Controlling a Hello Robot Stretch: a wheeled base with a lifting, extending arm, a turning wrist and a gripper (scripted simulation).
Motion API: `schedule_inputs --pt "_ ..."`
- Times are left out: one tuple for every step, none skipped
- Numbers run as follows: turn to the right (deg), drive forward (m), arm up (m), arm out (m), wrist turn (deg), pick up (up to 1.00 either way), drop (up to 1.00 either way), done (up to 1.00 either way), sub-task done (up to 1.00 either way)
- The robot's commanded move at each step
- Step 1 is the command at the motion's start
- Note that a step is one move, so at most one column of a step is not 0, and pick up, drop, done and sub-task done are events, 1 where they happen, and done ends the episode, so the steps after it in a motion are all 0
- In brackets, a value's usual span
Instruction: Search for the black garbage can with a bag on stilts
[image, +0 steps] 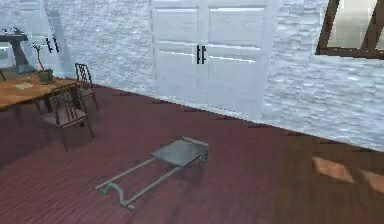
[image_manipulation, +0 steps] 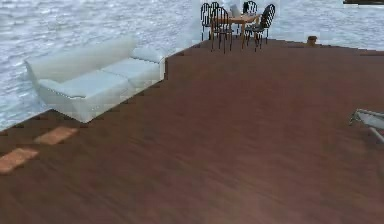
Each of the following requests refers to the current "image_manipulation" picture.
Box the wooden dining table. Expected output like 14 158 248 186
219 12 262 50

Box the black metal chair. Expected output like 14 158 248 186
200 1 220 42
242 0 259 16
244 3 277 53
209 6 234 55

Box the white sofa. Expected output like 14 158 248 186
24 35 167 124

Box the dark framed wall picture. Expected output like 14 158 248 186
342 0 384 6

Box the grey laptop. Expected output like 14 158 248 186
229 4 242 19

